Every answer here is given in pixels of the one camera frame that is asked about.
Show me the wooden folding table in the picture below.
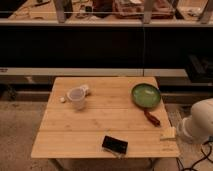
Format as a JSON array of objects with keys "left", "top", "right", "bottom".
[{"left": 31, "top": 77, "right": 180, "bottom": 158}]

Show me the red tray on shelf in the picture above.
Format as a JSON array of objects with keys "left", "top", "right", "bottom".
[{"left": 113, "top": 0, "right": 174, "bottom": 19}]

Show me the white ceramic cup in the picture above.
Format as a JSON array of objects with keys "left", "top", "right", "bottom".
[{"left": 66, "top": 87, "right": 86, "bottom": 110}]

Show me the black rectangular sponge block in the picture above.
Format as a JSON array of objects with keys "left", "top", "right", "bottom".
[{"left": 102, "top": 136, "right": 128, "bottom": 154}]

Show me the red pepper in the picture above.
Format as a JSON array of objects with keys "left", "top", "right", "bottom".
[{"left": 144, "top": 110, "right": 161, "bottom": 127}]

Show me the cream object behind cup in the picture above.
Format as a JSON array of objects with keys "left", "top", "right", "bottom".
[{"left": 80, "top": 84, "right": 91, "bottom": 96}]

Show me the black cable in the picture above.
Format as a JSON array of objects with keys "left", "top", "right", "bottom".
[{"left": 176, "top": 139, "right": 213, "bottom": 171}]

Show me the metal shelf rack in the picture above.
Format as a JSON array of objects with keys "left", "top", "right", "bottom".
[{"left": 0, "top": 0, "right": 213, "bottom": 76}]

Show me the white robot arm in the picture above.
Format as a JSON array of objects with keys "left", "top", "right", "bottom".
[{"left": 160, "top": 98, "right": 213, "bottom": 144}]

